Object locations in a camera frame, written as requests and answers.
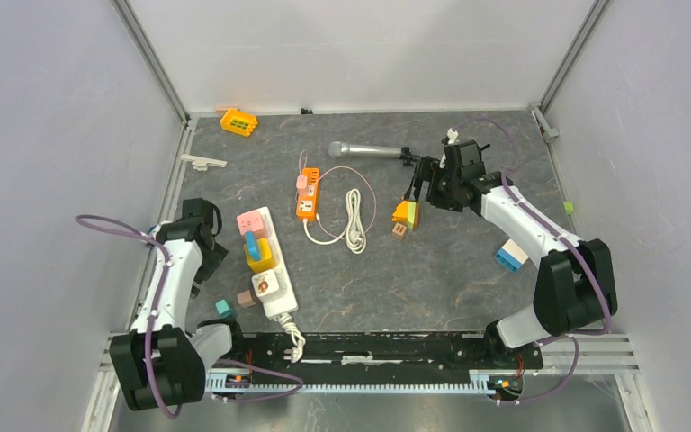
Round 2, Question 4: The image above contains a white flat bracket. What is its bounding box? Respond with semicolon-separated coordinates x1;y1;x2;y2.
180;154;228;171

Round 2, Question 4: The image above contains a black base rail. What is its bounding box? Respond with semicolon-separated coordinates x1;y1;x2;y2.
211;319;544;387

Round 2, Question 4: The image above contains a white multicolour power strip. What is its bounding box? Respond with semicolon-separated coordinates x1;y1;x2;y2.
249;207;298;324

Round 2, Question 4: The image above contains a small pink plug adapter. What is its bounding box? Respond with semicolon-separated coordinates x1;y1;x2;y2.
237;290;257;309

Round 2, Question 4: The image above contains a pink charger with cable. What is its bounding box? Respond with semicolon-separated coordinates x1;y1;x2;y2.
294;149;377;253

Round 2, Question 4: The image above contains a white cube adapter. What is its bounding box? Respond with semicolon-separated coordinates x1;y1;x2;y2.
251;270;283;302

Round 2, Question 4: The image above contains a pink cube socket adapter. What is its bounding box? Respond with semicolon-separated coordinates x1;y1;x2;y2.
236;209;268;239

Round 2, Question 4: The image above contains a yellow cube socket adapter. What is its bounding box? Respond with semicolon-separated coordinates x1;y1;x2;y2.
244;238;276;274

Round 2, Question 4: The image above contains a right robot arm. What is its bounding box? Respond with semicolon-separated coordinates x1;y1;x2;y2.
400;139;618;367

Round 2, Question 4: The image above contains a white coiled cable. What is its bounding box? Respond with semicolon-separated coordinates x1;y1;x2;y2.
302;188;368;256

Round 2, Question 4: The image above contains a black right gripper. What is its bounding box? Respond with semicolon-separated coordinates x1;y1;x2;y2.
404;157;463;213

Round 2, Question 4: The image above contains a blue rounded adapter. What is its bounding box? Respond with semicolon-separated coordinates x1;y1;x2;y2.
244;230;262;262

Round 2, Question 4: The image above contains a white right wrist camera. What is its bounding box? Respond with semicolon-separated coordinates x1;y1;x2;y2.
442;128;459;146

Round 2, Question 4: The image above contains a wooden letter cube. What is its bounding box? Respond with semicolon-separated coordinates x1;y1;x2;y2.
391;222;408;239

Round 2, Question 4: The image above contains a colourful toy block stack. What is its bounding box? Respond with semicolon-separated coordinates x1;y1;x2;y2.
391;200;419;230

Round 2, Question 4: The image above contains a blue white toy block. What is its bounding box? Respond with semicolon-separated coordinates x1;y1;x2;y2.
494;239;529;273

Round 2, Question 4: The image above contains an orange power strip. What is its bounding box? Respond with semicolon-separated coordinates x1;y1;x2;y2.
295;167;320;221

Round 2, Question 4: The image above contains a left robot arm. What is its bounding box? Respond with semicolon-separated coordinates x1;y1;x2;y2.
110;198;247;411

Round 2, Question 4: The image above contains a yellow toy brick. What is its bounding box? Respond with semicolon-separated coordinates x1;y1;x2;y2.
220;108;258;138

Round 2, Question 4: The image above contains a grey microphone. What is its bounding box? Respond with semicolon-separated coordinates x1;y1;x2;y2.
328;141;402;158

